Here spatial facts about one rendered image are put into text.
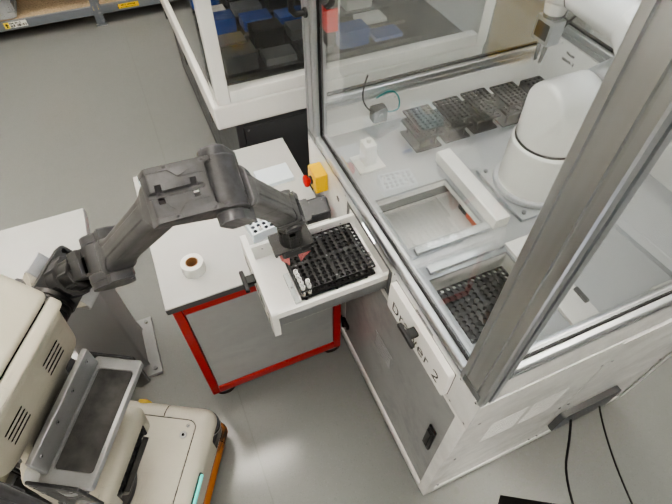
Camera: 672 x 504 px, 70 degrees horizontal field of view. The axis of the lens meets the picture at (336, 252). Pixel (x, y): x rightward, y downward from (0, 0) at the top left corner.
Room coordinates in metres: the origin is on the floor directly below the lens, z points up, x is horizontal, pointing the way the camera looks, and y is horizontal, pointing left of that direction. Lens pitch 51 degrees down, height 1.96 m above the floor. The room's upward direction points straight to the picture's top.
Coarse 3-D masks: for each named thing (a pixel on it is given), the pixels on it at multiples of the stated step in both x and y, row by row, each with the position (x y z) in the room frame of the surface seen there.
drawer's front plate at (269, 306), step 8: (240, 240) 0.88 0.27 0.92; (248, 248) 0.84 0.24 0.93; (248, 256) 0.81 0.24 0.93; (248, 264) 0.82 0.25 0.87; (256, 264) 0.78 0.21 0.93; (256, 272) 0.75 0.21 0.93; (256, 280) 0.74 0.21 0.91; (256, 288) 0.77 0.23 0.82; (264, 288) 0.70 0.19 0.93; (264, 296) 0.68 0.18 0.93; (264, 304) 0.69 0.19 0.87; (272, 304) 0.65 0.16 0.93; (272, 312) 0.63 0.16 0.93; (272, 320) 0.62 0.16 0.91; (272, 328) 0.64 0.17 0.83; (280, 328) 0.63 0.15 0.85
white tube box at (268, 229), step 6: (258, 222) 1.05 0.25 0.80; (264, 222) 1.06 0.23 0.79; (270, 222) 1.05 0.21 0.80; (246, 228) 1.05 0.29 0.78; (252, 228) 1.04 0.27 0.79; (258, 228) 1.03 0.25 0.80; (264, 228) 1.03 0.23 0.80; (270, 228) 1.03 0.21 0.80; (276, 228) 1.04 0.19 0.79; (252, 234) 1.00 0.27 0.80; (258, 234) 1.00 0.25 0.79; (264, 234) 1.01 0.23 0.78; (270, 234) 1.02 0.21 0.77; (258, 240) 1.00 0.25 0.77
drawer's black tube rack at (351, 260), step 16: (320, 240) 0.89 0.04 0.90; (336, 240) 0.91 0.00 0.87; (352, 240) 0.89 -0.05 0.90; (320, 256) 0.83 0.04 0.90; (336, 256) 0.83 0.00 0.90; (352, 256) 0.83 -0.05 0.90; (368, 256) 0.83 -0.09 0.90; (304, 272) 0.77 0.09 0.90; (320, 272) 0.77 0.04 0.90; (336, 272) 0.77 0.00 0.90; (352, 272) 0.78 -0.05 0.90; (368, 272) 0.80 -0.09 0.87; (320, 288) 0.75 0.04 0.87; (336, 288) 0.76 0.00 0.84
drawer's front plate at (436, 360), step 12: (396, 288) 0.70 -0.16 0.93; (396, 300) 0.69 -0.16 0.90; (408, 300) 0.67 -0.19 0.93; (396, 312) 0.68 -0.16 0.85; (408, 312) 0.63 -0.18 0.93; (408, 324) 0.62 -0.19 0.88; (420, 324) 0.60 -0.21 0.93; (420, 336) 0.57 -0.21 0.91; (420, 348) 0.56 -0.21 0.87; (432, 348) 0.53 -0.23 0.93; (420, 360) 0.55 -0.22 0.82; (432, 360) 0.52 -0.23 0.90; (444, 360) 0.50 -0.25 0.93; (432, 372) 0.50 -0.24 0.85; (444, 372) 0.47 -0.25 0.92; (444, 384) 0.46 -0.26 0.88
